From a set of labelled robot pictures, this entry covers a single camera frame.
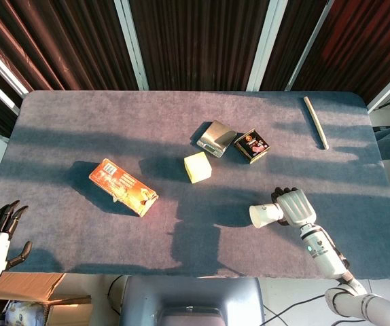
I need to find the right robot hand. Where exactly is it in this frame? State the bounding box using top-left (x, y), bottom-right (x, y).
top-left (270, 186), bottom-right (318, 228)

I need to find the white paper cup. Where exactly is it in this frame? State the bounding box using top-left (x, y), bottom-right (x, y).
top-left (249, 202), bottom-right (285, 229)

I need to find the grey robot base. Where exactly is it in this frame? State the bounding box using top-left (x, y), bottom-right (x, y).
top-left (118, 275), bottom-right (266, 326)

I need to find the black luncheon meat tin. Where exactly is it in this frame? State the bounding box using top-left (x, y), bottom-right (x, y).
top-left (233, 128), bottom-right (271, 165)

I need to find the brown cardboard box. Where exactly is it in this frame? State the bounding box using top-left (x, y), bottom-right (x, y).
top-left (0, 272), bottom-right (92, 326)

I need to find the white printed bag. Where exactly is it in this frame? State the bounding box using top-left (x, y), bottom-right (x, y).
top-left (4, 300), bottom-right (46, 326)

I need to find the beige wooden rolling pin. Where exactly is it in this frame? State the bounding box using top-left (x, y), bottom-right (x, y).
top-left (303, 96), bottom-right (330, 151)

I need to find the blue-grey table cloth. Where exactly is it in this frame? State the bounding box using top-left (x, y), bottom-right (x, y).
top-left (0, 90), bottom-right (390, 280)

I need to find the silver digital kitchen scale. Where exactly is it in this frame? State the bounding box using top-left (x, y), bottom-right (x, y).
top-left (196, 120), bottom-right (238, 158)

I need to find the yellow foam cube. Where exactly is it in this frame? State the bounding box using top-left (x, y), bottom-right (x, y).
top-left (183, 151), bottom-right (213, 185)

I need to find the orange cardboard snack box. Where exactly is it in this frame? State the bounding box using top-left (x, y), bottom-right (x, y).
top-left (88, 158), bottom-right (160, 218)

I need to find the dark brown curtain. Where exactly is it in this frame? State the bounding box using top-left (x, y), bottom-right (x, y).
top-left (0, 0), bottom-right (390, 137)

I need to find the black floor cable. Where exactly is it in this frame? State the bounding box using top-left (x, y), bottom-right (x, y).
top-left (262, 293), bottom-right (328, 326)

